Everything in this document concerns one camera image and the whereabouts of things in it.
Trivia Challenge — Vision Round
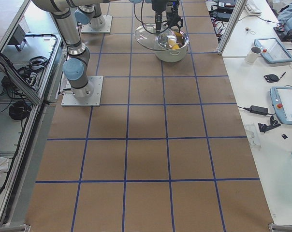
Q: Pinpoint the pale green cooking pot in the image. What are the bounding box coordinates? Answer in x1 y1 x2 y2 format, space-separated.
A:
155 29 190 63

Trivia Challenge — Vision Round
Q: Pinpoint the aluminium frame post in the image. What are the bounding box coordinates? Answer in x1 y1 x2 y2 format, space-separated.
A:
217 0 247 55

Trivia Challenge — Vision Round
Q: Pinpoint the blue teach pendant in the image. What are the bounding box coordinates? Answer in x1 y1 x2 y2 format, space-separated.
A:
254 38 292 63
270 87 292 125

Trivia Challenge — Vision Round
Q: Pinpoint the glass pot lid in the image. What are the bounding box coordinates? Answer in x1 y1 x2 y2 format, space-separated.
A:
134 23 175 51

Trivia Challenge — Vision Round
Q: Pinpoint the white mug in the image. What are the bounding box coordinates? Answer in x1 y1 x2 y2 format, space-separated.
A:
245 46 262 64

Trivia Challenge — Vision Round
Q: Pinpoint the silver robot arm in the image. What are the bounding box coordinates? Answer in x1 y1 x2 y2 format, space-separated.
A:
33 0 110 99
74 0 183 35

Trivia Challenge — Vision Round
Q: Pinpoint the yellow corn cob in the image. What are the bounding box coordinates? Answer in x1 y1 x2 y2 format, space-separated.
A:
168 31 183 50

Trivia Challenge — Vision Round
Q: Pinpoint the black braided right cable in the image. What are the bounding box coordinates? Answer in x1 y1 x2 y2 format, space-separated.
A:
133 0 156 31

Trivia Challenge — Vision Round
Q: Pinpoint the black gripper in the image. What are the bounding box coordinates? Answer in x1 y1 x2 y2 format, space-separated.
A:
151 0 167 34
165 0 184 32

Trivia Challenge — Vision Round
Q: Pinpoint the far blue teach pendant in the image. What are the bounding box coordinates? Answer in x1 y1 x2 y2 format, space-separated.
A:
254 38 292 63

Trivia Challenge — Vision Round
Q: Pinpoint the coiled black cable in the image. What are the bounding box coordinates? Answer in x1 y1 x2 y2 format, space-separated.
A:
8 100 31 121

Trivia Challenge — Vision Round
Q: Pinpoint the near blue teach pendant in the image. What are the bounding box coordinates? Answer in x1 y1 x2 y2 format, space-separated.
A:
270 87 292 125

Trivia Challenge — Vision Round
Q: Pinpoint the black power adapter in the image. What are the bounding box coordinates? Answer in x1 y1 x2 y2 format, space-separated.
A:
249 105 269 116

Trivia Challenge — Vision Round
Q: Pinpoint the black small pouch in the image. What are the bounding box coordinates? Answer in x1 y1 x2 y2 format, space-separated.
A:
263 74 279 83

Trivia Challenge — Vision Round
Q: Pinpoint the white power strip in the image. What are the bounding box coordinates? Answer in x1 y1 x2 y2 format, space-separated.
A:
26 72 38 90

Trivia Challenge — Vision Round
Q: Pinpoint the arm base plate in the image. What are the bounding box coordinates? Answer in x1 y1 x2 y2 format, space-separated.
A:
81 15 113 34
61 76 103 107

